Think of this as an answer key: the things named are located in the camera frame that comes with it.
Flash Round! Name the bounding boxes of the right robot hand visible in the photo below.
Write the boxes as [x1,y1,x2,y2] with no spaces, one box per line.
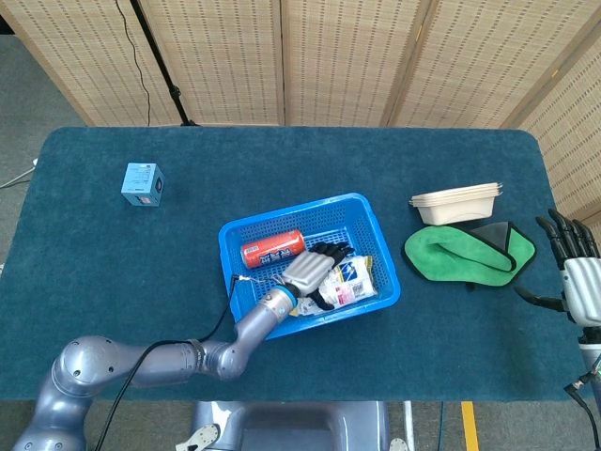
[514,209,601,328]

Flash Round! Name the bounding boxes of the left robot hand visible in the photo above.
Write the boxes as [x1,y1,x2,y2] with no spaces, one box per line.
[280,241,354,311]

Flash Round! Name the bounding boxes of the red soda can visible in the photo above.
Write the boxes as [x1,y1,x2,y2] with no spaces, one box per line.
[240,228,307,271]

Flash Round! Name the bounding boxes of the white snack packet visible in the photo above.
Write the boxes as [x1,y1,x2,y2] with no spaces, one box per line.
[293,255,378,319]

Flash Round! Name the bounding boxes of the green microfiber cloth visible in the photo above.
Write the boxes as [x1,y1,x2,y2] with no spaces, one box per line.
[402,220,537,291]

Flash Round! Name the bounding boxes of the beige plastic food container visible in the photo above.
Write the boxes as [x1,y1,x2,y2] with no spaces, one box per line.
[408,181,505,226]

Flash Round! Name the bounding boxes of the small light blue box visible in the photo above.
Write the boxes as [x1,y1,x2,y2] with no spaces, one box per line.
[120,162,166,208]

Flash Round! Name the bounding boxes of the blue plastic basket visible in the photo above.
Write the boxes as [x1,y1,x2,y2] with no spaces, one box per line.
[217,191,402,343]

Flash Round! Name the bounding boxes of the grey robot torso base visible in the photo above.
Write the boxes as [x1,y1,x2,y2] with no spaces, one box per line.
[176,400,409,451]

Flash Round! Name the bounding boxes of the teal table carpet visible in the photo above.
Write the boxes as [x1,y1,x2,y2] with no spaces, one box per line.
[0,125,601,403]

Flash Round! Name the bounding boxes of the yellow floor tape strip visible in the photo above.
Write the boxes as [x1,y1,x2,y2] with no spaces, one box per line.
[460,401,480,451]

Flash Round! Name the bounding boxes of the white floor strip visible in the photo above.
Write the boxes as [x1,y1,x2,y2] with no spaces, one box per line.
[403,400,417,451]

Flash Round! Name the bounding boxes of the black tripod stand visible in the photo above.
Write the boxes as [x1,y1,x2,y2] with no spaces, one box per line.
[129,0,201,128]

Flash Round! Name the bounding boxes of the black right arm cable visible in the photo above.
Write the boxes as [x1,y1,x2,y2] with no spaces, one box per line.
[562,370,601,451]

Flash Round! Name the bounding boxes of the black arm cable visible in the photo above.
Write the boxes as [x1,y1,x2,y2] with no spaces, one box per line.
[93,273,283,451]
[562,370,601,451]

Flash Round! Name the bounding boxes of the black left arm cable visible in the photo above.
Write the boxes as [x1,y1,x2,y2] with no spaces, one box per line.
[93,273,283,451]

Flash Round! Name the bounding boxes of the thin black hanging cable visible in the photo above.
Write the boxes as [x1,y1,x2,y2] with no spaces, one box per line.
[114,0,152,126]

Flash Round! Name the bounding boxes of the white floor cable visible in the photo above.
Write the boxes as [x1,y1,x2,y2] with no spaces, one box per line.
[0,157,39,190]

